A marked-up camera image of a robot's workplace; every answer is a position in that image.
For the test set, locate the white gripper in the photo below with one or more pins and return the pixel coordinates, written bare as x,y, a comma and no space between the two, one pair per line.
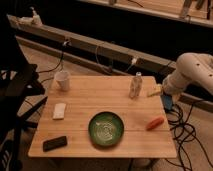
167,86

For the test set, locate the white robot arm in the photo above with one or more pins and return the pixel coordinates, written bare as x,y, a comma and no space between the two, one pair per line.
190,67

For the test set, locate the blue box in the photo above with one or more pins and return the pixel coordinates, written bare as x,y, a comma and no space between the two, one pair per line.
167,102

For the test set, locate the clear plastic bottle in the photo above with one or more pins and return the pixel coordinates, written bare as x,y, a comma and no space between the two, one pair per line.
136,85

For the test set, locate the green round plate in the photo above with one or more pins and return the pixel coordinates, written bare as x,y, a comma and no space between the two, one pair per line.
105,129

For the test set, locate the wooden table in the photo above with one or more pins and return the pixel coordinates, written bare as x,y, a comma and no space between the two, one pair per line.
90,95

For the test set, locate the black rectangular remote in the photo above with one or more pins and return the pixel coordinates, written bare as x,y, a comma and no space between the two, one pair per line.
54,143

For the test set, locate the black office chair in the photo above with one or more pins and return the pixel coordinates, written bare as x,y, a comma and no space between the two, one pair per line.
18,79

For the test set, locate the white spray bottle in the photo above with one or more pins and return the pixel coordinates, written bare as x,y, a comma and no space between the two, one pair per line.
35,19

